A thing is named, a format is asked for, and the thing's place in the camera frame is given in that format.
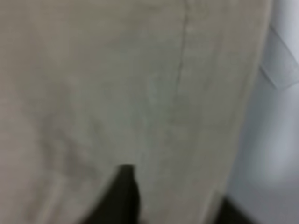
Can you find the khaki shorts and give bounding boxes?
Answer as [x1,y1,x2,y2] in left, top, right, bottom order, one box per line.
[0,0,272,224]

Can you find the clear tape strip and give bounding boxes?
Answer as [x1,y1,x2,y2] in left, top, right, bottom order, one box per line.
[260,27,299,89]

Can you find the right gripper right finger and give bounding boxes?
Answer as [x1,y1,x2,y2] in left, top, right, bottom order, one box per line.
[218,196,281,224]

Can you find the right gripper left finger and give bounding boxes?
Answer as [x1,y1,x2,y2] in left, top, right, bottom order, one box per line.
[86,164,141,224]

